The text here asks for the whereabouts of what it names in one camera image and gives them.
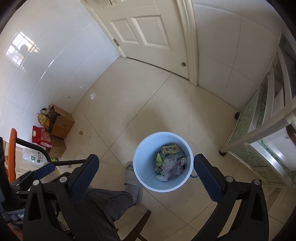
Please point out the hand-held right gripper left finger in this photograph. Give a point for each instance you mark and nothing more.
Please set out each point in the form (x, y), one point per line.
(86, 176)

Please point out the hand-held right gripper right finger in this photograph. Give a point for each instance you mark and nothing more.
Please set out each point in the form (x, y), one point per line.
(207, 178)

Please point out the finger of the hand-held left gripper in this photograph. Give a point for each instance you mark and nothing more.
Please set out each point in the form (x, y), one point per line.
(45, 171)

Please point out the white tissue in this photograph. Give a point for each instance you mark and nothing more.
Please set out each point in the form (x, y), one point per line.
(161, 178)
(183, 161)

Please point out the white red-printed plastic bag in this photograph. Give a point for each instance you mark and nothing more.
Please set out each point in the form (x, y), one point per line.
(171, 166)

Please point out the yellow black-printed packet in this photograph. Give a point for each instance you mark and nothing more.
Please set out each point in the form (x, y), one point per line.
(170, 149)

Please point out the green and red snack packet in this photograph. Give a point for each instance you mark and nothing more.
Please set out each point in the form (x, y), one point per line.
(158, 171)

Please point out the yellow-green wrapper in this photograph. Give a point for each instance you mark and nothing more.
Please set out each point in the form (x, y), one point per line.
(159, 160)

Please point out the light blue plastic bin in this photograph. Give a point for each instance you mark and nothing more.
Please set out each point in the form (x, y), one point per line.
(143, 150)

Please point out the white paper bag green logo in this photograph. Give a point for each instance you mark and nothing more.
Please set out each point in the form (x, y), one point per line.
(34, 157)

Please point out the orange round table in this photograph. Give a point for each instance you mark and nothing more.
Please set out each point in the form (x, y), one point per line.
(11, 150)

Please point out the small brown cardboard box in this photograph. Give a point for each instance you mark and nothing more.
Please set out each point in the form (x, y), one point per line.
(57, 146)

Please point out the red rice bag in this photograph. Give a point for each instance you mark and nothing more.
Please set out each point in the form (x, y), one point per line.
(39, 136)

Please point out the person's grey trouser leg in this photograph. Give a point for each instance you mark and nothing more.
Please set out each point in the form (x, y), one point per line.
(104, 208)

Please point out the grey slipper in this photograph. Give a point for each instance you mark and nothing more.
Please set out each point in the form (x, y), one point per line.
(133, 190)

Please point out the large brown cardboard box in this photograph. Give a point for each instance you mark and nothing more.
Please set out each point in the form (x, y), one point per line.
(62, 125)

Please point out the yellow cooking oil jug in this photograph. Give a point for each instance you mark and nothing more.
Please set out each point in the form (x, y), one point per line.
(45, 121)

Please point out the dark patterned bag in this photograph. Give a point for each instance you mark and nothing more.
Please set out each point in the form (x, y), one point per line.
(52, 115)

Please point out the brown wooden chair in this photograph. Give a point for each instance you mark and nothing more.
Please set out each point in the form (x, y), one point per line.
(141, 222)

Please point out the white cabinet green patterned panels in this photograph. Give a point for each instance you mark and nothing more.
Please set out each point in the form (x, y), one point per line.
(266, 129)

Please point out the cream panel door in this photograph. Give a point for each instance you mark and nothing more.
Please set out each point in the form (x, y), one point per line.
(143, 34)

